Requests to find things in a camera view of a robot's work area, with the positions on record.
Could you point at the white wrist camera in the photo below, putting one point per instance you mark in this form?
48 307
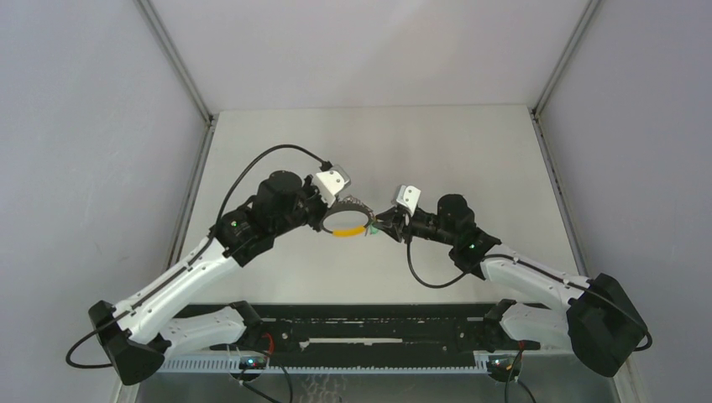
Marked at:
330 183
407 197

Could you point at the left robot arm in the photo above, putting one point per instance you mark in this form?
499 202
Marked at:
139 333

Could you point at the left aluminium frame post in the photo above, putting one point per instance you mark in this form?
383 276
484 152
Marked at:
151 16

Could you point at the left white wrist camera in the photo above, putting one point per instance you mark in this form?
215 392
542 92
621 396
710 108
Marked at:
330 183

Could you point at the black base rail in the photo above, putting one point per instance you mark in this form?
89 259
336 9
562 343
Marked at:
446 338

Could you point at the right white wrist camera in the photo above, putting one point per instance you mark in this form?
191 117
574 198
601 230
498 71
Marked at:
407 197

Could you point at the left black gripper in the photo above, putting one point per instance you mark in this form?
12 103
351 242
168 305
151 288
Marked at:
324 209

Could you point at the right aluminium frame post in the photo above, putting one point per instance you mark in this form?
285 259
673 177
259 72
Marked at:
575 40

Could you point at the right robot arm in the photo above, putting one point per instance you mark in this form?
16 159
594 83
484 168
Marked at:
593 318

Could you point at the aluminium frame post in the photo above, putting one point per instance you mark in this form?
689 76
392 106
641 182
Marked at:
151 16
575 40

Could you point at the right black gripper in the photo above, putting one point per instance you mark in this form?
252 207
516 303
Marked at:
399 229

